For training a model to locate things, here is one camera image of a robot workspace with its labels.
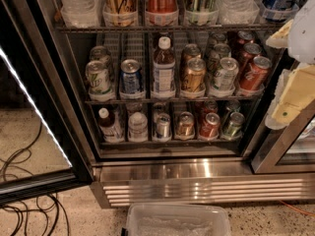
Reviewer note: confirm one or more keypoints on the red can bottom front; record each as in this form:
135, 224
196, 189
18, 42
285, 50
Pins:
210, 126

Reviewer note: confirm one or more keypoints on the silver redbull can front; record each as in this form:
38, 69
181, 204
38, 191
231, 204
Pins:
163, 125

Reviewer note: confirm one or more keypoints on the gold can middle front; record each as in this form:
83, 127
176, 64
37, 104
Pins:
194, 74

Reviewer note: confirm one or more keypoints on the red can bottom behind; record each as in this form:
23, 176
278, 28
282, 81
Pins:
205, 107

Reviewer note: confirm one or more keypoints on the silver redbull can behind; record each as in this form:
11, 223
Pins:
158, 107

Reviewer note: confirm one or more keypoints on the green striped can top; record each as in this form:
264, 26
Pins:
200, 12

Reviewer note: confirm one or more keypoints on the gold can middle behind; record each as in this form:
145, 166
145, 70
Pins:
191, 50

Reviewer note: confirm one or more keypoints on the clear plastic bin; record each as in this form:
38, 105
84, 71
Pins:
159, 219

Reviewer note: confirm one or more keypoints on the gold tall can top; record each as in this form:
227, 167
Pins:
120, 13

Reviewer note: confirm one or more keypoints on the green 7up can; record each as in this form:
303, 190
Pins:
102, 54
98, 77

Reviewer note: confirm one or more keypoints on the blue pepsi can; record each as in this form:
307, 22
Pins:
131, 76

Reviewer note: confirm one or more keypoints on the water bottle top left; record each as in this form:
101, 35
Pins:
81, 14

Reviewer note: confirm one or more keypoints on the water bottle top right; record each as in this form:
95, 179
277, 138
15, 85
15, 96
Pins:
237, 12

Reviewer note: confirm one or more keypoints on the white green can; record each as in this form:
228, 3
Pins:
216, 38
225, 74
219, 51

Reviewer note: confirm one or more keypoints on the silver redbull can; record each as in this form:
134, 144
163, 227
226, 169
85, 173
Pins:
163, 125
158, 107

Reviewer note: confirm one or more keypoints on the right fridge glass door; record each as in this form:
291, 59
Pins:
291, 149

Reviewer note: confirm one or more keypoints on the open fridge glass door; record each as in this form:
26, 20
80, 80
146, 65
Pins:
29, 61

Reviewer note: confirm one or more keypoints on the red tall can top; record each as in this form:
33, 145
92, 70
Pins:
161, 12

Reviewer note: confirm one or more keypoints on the red coke can front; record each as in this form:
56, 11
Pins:
255, 73

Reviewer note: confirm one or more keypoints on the green can bottom behind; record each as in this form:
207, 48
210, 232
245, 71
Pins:
230, 106

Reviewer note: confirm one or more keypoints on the brown tea bottle middle shelf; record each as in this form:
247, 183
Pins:
164, 65

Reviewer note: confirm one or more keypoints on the green 7up can front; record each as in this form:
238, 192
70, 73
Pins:
98, 77

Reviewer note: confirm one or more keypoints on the clear water bottle bottom shelf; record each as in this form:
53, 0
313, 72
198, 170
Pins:
138, 128

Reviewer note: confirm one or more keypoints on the green 7up can behind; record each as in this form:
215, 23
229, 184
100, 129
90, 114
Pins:
102, 54

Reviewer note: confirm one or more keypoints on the green can bottom front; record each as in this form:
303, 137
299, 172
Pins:
232, 127

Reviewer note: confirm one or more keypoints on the white green can front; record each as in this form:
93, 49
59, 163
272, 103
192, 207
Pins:
225, 74

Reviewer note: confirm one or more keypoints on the red coke can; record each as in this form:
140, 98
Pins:
255, 73
240, 38
247, 52

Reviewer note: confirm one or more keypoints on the white green can middle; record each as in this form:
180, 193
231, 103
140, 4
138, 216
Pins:
219, 51

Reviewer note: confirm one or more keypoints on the brown juice bottle bottom shelf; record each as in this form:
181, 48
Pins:
108, 121

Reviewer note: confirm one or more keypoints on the stainless fridge base grille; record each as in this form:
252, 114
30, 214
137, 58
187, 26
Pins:
194, 181

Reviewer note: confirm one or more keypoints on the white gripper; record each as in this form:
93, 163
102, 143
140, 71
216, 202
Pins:
303, 38

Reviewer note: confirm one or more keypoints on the red coke can middle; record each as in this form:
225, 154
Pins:
247, 52

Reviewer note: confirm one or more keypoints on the gold can bottom shelf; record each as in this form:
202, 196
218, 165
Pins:
185, 124

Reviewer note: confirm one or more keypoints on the red coke can back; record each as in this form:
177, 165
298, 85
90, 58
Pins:
240, 38

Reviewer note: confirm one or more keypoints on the white green can back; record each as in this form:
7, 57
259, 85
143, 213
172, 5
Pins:
216, 38

